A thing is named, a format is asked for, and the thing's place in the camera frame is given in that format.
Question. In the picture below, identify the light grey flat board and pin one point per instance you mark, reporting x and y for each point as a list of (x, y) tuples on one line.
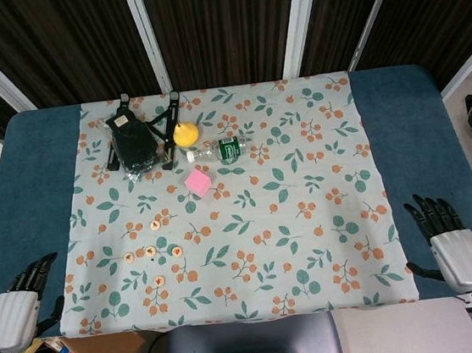
[(399, 332)]

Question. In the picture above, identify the teal table cover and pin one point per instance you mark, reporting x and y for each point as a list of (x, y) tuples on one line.
[(30, 200)]

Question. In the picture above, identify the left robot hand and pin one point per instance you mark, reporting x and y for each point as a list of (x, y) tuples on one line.
[(13, 317)]

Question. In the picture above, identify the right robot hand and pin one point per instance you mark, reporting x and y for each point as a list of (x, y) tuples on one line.
[(462, 257)]

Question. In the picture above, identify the yellow toy pear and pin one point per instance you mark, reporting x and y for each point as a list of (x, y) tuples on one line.
[(185, 136)]

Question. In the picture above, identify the black folding stand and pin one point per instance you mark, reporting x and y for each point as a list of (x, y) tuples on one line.
[(170, 133)]

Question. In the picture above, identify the floral printed tablecloth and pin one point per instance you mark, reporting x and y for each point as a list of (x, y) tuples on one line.
[(265, 207)]

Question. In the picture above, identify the pink cube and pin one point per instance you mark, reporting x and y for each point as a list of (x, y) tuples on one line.
[(197, 183)]

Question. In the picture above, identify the dark folding partition screen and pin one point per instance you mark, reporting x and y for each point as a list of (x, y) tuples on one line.
[(223, 24)]

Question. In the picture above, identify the grey robot torso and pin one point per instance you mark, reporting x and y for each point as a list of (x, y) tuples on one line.
[(238, 342)]

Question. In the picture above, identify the clear bottle green label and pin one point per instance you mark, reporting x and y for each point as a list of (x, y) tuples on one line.
[(228, 148)]

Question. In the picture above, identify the bag of black items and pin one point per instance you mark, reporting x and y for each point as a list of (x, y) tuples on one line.
[(134, 145)]

